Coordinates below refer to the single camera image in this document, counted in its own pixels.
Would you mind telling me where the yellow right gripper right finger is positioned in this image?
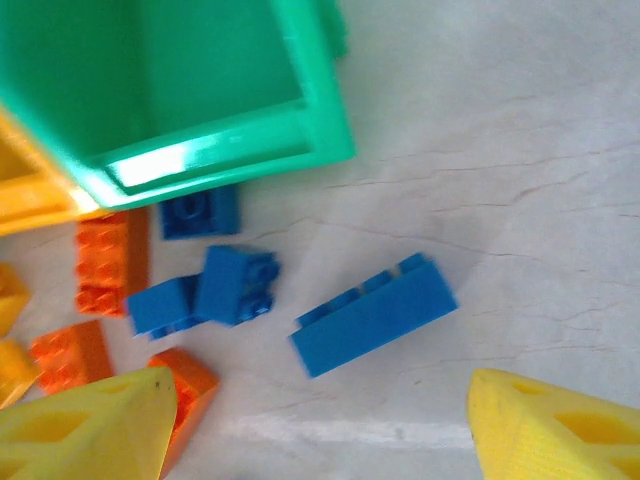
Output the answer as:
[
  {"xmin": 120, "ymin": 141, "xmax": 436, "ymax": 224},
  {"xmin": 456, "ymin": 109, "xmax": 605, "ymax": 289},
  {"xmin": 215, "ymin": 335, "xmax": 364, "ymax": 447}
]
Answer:
[{"xmin": 466, "ymin": 368, "xmax": 640, "ymax": 480}]

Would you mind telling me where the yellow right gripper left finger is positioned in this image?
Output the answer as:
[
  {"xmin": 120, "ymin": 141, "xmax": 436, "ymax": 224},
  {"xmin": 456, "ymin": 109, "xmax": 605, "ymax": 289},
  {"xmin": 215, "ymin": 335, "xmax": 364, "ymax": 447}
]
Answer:
[{"xmin": 0, "ymin": 366, "xmax": 179, "ymax": 480}]

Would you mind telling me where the yellow lego brick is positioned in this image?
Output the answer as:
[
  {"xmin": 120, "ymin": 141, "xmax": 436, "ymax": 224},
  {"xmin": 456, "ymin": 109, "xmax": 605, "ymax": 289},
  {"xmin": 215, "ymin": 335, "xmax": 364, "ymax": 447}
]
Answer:
[
  {"xmin": 0, "ymin": 339, "xmax": 42, "ymax": 410},
  {"xmin": 0, "ymin": 262, "xmax": 32, "ymax": 337}
]

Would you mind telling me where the small blue lego brick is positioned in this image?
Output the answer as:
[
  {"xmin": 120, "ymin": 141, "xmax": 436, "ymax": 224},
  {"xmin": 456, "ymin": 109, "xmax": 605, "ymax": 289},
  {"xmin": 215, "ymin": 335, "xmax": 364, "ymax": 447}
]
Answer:
[
  {"xmin": 124, "ymin": 274, "xmax": 202, "ymax": 342},
  {"xmin": 193, "ymin": 244, "xmax": 282, "ymax": 327},
  {"xmin": 158, "ymin": 186, "xmax": 242, "ymax": 242}
]

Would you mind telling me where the large orange lego brick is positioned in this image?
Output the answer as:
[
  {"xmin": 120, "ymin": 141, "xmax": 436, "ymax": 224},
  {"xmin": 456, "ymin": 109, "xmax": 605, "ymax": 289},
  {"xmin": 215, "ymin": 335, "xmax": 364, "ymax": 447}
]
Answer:
[{"xmin": 74, "ymin": 206, "xmax": 152, "ymax": 319}]

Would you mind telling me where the long blue lego brick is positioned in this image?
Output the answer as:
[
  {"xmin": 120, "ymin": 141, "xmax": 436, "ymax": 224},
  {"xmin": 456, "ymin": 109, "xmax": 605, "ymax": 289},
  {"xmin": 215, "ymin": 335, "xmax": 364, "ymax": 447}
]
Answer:
[{"xmin": 289, "ymin": 251, "xmax": 460, "ymax": 380}]

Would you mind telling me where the yellow plastic bin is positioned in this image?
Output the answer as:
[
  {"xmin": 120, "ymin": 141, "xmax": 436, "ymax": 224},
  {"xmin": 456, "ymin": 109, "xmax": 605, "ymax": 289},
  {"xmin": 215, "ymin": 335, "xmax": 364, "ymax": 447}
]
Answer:
[{"xmin": 0, "ymin": 107, "xmax": 114, "ymax": 238}]

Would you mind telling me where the green plastic bin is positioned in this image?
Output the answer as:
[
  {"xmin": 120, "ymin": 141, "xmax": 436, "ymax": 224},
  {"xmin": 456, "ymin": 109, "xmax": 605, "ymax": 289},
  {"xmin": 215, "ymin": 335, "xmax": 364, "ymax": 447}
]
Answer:
[{"xmin": 0, "ymin": 0, "xmax": 357, "ymax": 212}]

